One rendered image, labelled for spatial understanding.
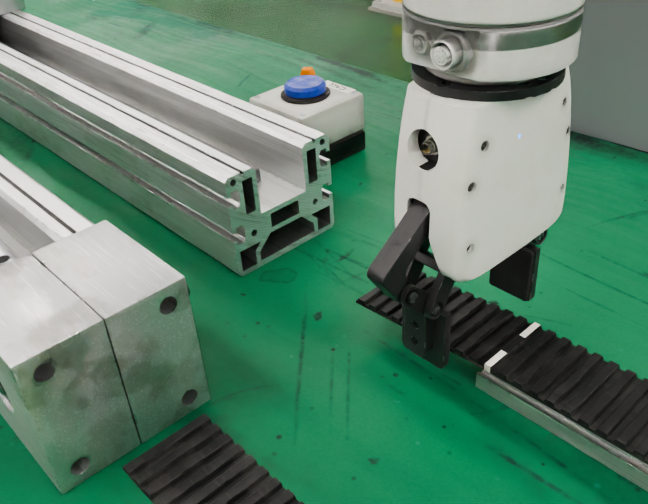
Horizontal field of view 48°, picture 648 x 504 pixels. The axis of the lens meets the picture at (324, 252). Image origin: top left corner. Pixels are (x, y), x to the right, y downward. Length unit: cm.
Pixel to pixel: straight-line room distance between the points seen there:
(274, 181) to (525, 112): 27
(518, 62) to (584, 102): 43
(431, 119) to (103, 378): 22
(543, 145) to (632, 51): 34
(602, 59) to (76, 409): 55
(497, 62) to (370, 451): 22
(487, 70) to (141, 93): 47
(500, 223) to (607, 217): 26
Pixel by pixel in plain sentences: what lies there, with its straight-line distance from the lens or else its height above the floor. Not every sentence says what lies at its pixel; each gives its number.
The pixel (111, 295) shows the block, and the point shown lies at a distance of 40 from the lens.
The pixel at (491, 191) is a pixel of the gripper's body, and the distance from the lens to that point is 37.
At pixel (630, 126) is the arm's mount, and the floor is 80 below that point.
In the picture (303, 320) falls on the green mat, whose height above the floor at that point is 78.
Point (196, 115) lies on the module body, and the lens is 67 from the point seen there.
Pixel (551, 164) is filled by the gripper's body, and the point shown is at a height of 92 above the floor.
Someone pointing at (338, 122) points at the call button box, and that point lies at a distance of 69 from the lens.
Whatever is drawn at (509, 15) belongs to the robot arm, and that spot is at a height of 101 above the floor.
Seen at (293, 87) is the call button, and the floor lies 85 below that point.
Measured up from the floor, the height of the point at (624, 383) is 81.
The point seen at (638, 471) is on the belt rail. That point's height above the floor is 79.
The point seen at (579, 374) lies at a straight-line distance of 43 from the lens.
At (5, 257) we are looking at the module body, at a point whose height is 84.
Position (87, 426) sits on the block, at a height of 82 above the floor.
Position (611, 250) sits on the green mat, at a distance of 60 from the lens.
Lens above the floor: 110
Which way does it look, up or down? 34 degrees down
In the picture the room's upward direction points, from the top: 4 degrees counter-clockwise
